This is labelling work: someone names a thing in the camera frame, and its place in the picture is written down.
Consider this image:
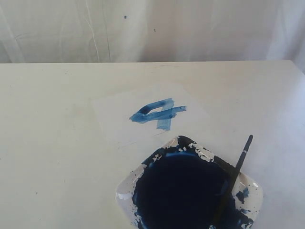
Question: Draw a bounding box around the white paper sheet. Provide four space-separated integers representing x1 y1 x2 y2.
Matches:
92 82 208 148

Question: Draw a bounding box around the black paintbrush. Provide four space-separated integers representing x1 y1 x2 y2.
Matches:
208 135 254 229

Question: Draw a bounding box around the white square paint dish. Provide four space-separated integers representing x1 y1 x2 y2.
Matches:
115 135 264 229

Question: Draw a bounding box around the white backdrop cloth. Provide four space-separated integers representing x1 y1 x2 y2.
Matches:
0 0 305 63

